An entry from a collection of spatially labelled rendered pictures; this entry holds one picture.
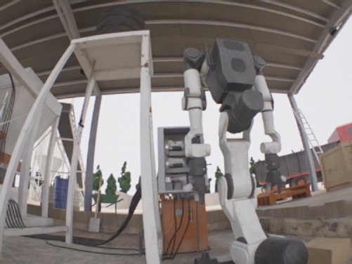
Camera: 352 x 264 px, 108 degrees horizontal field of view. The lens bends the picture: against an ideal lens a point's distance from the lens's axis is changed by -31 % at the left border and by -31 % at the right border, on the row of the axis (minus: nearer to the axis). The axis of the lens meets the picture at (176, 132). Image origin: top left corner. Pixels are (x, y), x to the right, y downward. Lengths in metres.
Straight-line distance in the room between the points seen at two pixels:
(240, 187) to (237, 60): 0.66
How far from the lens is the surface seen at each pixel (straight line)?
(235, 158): 0.97
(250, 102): 0.84
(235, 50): 1.07
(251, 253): 0.79
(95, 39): 2.50
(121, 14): 2.90
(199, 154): 0.90
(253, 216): 0.96
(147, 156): 1.20
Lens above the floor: 0.52
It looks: 23 degrees up
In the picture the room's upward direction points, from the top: 3 degrees counter-clockwise
